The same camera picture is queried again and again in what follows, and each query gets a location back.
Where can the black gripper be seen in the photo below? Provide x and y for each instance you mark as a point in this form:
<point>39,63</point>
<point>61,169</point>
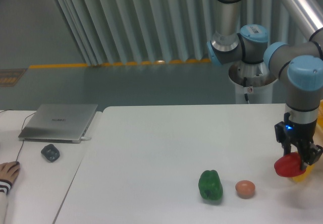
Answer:
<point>300,135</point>

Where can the red bell pepper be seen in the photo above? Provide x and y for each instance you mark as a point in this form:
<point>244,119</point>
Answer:
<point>289,165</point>

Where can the striped sleeve forearm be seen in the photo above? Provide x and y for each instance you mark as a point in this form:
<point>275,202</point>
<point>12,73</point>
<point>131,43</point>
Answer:
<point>5,189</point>

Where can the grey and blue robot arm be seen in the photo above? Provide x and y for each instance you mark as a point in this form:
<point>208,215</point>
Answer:
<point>298,68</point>

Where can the yellow plastic basket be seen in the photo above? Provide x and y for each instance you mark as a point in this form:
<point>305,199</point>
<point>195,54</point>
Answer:
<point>319,123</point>

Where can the person's hand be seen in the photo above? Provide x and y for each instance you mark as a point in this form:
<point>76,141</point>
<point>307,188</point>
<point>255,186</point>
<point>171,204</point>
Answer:
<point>9,171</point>

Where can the yellow bell pepper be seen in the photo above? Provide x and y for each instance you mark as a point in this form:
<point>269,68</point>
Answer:
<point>303,176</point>

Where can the brown egg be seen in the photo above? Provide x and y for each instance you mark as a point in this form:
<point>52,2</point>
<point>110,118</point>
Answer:
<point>245,188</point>

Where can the green bell pepper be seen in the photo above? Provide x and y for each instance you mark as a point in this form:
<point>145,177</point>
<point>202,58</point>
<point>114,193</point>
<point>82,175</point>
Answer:
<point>210,186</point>

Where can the folding partition screen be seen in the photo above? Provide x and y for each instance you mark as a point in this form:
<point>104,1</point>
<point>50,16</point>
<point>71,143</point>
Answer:
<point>138,31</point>

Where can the silver laptop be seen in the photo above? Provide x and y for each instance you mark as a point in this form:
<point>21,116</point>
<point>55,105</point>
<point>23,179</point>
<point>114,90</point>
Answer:
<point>59,123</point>

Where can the black power adapter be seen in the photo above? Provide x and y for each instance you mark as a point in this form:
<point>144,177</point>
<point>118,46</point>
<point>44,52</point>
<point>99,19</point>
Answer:
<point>51,153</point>

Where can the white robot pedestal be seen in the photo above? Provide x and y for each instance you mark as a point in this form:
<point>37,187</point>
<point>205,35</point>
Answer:
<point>253,87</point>

